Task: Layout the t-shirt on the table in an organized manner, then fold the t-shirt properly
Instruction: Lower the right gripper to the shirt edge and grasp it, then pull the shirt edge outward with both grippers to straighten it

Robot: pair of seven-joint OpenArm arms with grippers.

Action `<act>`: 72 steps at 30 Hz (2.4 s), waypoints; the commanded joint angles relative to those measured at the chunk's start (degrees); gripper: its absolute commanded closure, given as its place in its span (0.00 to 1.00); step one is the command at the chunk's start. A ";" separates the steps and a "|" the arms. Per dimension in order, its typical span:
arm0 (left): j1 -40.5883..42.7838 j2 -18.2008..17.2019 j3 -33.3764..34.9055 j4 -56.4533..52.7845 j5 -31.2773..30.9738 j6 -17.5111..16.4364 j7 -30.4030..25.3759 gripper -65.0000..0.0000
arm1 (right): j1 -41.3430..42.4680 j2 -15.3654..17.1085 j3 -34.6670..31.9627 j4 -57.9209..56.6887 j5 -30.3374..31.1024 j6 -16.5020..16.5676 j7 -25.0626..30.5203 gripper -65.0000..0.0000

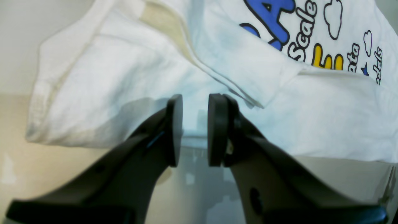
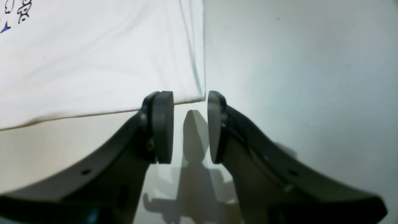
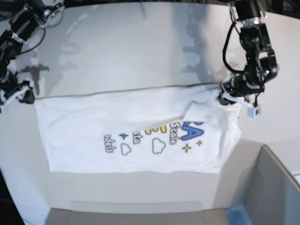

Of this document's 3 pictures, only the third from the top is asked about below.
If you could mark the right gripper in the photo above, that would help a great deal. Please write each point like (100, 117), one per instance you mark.
(12, 89)

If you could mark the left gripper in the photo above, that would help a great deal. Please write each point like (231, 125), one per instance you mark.
(241, 90)

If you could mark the white printed t-shirt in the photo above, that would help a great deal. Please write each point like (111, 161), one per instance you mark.
(177, 129)

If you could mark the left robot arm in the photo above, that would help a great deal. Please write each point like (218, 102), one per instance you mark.
(261, 65)

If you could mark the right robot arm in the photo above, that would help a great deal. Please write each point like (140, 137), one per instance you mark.
(23, 26)

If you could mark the grey bin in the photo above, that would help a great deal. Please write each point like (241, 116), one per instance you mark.
(255, 180)

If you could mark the grey front tray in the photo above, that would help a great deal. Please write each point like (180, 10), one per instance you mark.
(160, 213)

